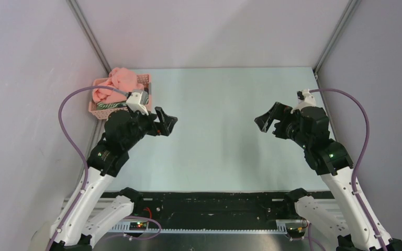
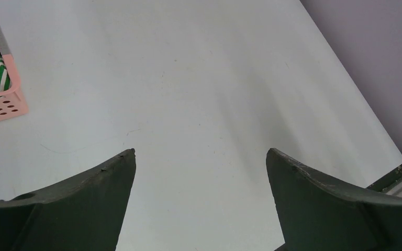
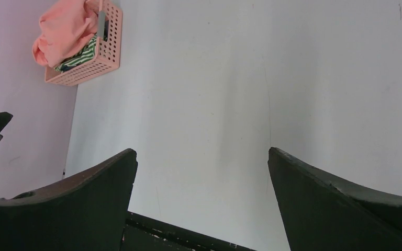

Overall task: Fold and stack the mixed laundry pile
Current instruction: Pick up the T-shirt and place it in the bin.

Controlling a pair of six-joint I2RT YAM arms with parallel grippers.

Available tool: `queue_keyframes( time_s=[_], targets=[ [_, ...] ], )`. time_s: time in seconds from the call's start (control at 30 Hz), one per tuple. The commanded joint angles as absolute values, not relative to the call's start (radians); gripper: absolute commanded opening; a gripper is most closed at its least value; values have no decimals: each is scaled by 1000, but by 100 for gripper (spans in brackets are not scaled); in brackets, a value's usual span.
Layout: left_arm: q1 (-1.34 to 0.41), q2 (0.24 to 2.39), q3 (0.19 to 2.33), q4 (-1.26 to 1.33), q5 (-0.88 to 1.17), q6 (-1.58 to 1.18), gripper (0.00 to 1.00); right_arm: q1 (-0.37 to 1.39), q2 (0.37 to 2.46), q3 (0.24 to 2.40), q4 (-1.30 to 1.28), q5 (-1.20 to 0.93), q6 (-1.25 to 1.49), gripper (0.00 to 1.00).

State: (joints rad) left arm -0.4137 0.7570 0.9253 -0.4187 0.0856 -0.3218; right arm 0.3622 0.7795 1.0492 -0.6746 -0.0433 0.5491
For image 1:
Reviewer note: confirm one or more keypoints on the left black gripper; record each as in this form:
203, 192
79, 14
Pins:
155, 127

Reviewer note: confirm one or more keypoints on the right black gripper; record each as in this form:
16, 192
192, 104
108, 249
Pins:
264, 121

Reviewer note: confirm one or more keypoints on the salmon pink t-shirt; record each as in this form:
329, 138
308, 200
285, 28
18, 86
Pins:
122, 79

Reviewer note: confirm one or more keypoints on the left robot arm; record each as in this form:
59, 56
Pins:
75, 228

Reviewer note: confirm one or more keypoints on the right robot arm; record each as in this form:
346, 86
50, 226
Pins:
308, 127

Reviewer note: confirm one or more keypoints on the green white striped garment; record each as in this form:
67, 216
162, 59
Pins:
114, 105

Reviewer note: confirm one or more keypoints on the left small circuit board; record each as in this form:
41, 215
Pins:
138, 226

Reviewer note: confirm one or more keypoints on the small circuit board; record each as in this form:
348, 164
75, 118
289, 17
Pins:
296, 230
138, 226

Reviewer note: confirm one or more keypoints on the right small circuit board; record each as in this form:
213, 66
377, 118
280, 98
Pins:
296, 230

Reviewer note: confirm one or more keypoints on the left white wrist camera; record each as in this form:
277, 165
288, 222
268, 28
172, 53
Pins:
137, 101

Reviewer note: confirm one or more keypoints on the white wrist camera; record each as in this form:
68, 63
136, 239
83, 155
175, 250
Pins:
137, 101
305, 99

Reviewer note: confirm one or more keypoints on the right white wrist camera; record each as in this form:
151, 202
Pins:
305, 99

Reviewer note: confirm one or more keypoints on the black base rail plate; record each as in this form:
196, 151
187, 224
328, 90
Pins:
221, 211

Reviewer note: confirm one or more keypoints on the aluminium toothed cable duct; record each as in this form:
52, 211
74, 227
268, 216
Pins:
127, 227

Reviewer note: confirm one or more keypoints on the right aluminium corner post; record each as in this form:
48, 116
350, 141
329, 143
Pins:
343, 21

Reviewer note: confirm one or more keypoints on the aluminium corner post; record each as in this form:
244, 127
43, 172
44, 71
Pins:
343, 21
88, 33

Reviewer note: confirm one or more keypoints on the left aluminium corner post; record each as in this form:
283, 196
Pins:
88, 33

